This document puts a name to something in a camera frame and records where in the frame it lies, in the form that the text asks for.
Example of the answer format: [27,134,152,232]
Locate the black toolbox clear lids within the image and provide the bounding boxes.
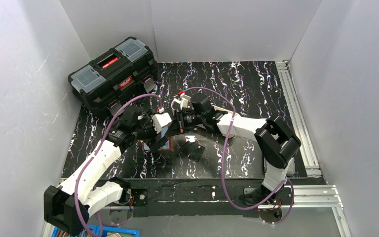
[68,37,158,117]

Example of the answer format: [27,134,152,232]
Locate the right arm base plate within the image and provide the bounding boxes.
[244,186,295,207]

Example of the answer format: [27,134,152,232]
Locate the black VIP card on mat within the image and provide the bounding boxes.
[188,145,205,162]

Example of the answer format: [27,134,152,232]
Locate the white oblong tray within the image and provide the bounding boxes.
[211,105,240,138]

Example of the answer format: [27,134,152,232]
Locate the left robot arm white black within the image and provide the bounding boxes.
[43,106,172,236]

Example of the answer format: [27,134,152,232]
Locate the brown leather card holder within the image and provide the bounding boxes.
[142,127,173,152]

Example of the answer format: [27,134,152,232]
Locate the blue plastic bin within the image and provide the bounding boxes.
[50,225,141,237]

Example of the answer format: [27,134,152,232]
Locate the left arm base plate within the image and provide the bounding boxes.
[114,189,149,207]

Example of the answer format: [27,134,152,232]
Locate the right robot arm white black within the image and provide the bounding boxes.
[168,94,302,193]

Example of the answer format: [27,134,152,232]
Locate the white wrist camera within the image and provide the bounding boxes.
[171,91,191,114]
[152,107,172,133]

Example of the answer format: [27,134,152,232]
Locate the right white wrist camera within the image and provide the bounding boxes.
[171,91,191,114]

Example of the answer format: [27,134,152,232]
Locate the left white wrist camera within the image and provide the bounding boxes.
[152,107,172,133]

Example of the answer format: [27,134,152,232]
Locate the aluminium frame rail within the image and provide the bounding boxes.
[42,61,352,237]

